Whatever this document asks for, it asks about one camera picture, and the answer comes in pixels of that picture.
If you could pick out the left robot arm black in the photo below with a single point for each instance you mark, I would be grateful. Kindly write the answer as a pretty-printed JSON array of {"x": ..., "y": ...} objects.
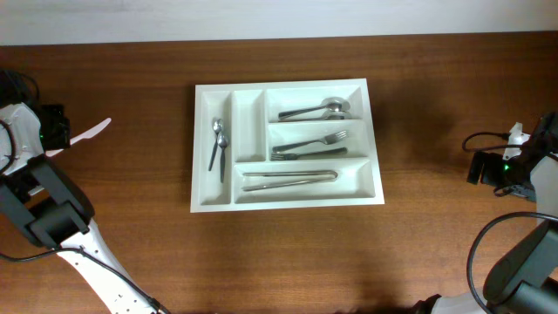
[{"x": 46, "y": 206}]

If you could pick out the metal fork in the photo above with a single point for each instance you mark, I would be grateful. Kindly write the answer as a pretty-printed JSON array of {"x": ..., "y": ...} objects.
[
  {"x": 326, "y": 140},
  {"x": 277, "y": 157}
]

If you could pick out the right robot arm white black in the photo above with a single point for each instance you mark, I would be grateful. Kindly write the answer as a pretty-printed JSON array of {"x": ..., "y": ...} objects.
[{"x": 520, "y": 282}]

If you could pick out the large metal spoon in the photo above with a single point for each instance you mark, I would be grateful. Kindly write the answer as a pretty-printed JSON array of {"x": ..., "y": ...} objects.
[
  {"x": 334, "y": 104},
  {"x": 326, "y": 116}
]

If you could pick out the small teaspoon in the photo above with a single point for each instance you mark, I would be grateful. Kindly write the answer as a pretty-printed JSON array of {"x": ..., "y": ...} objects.
[
  {"x": 223, "y": 142},
  {"x": 217, "y": 128}
]

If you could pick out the metal knife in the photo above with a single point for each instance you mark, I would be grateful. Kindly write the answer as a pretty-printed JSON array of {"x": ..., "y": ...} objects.
[
  {"x": 287, "y": 184},
  {"x": 307, "y": 174}
]

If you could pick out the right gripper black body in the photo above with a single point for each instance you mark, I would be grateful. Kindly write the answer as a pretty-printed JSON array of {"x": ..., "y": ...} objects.
[{"x": 497, "y": 172}]

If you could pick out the white plastic knife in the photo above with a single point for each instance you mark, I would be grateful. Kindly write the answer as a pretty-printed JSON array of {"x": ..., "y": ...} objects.
[{"x": 87, "y": 135}]

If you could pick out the white plastic cutlery tray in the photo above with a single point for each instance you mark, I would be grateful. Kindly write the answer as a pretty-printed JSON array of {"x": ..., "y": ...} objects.
[{"x": 249, "y": 113}]

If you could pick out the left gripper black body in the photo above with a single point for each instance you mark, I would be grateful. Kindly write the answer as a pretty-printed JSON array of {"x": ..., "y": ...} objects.
[{"x": 57, "y": 127}]

